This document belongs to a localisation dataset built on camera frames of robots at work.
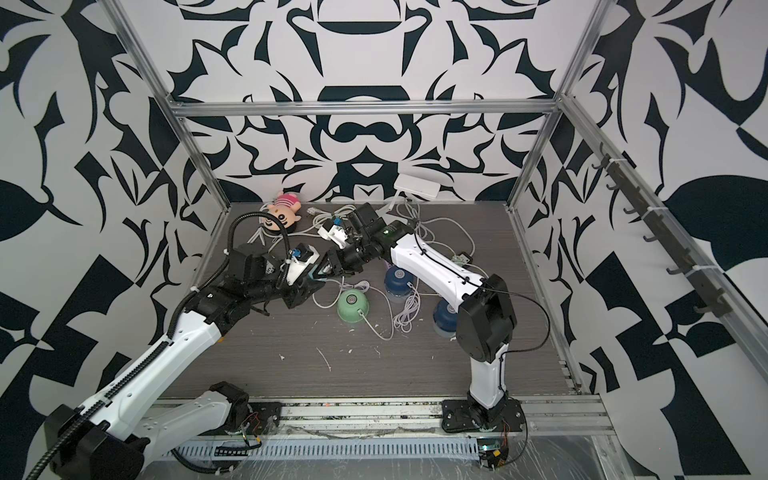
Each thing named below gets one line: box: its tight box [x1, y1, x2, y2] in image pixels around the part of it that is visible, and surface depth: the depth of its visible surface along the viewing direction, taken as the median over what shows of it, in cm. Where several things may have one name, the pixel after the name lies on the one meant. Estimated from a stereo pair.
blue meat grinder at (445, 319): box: [433, 298, 458, 338], surface depth 83 cm
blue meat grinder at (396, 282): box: [384, 265, 415, 302], surface depth 90 cm
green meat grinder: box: [337, 289, 370, 323], surface depth 85 cm
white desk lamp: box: [388, 173, 442, 211], surface depth 96 cm
